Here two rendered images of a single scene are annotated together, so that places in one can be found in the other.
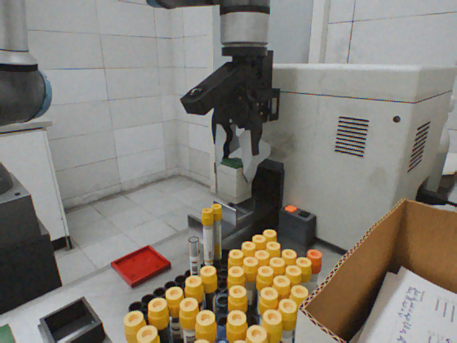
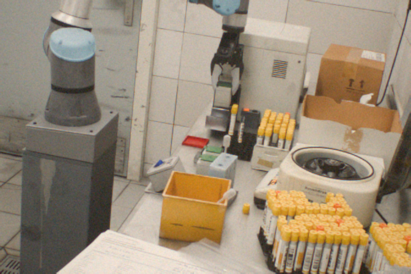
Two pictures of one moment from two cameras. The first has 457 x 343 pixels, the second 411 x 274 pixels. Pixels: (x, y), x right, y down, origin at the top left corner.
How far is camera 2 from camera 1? 1.65 m
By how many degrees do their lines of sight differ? 34
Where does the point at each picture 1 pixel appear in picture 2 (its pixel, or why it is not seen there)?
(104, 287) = (192, 150)
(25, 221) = (115, 129)
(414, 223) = (310, 103)
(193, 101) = (227, 56)
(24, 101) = not seen: hidden behind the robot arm
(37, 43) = not seen: outside the picture
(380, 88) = (292, 48)
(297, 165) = (249, 84)
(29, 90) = not seen: hidden behind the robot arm
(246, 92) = (238, 49)
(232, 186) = (226, 98)
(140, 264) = (194, 142)
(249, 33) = (243, 23)
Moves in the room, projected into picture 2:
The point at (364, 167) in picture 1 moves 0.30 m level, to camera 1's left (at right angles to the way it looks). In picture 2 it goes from (285, 83) to (208, 88)
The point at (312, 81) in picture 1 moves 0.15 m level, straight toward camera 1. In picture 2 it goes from (260, 41) to (279, 54)
